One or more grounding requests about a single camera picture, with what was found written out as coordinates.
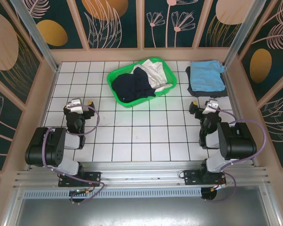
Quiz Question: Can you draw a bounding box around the navy blue t-shirt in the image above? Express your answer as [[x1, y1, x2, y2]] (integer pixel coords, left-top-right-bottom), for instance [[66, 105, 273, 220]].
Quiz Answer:
[[111, 67, 157, 104]]

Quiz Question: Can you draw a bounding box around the green plastic basket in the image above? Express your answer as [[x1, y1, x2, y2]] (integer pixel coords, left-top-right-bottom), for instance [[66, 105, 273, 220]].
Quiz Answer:
[[107, 56, 178, 109]]

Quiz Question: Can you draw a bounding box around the white t-shirt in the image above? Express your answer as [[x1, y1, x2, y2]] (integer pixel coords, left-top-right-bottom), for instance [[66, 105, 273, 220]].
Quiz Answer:
[[132, 59, 173, 93]]

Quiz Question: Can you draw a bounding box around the dark grey folded t-shirt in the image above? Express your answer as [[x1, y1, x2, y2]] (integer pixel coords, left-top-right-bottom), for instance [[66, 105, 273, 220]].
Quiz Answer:
[[185, 66, 228, 98]]

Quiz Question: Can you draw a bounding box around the light blue folded t-shirt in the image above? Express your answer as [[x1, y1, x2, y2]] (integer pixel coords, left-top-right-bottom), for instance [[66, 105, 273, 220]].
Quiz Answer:
[[190, 60, 226, 92]]

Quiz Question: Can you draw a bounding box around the grey metal sheet panel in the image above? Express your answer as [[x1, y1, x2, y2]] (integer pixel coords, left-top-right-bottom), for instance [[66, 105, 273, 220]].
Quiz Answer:
[[4, 186, 283, 226]]

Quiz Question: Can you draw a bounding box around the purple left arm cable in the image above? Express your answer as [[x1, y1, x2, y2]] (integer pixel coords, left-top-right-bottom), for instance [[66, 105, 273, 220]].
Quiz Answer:
[[42, 105, 107, 205]]

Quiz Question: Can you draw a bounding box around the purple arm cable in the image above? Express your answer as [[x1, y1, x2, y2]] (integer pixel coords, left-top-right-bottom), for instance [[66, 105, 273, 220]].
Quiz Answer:
[[42, 105, 107, 205], [204, 105, 267, 203]]

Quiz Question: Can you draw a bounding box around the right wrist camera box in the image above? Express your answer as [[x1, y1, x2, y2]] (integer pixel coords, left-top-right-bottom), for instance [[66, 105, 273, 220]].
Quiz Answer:
[[204, 98, 219, 115]]

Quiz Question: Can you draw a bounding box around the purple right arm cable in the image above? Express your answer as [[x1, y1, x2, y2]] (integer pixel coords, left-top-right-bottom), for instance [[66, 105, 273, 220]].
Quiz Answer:
[[204, 105, 267, 203]]

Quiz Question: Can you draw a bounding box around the small wire connector bundle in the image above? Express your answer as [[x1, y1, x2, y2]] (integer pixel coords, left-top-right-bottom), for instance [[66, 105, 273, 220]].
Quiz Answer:
[[69, 182, 96, 196], [211, 178, 227, 190]]

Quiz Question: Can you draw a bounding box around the aluminium frame post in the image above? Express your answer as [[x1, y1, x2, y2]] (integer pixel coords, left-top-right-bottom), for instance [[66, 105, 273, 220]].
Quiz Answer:
[[9, 0, 60, 73], [223, 0, 262, 69]]

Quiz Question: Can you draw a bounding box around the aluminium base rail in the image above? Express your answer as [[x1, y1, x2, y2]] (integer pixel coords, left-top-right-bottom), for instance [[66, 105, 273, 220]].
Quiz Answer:
[[13, 161, 273, 189]]

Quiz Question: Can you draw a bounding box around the grey slotted cable duct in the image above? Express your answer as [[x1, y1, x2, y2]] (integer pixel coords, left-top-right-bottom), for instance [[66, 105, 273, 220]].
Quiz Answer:
[[23, 187, 202, 198]]

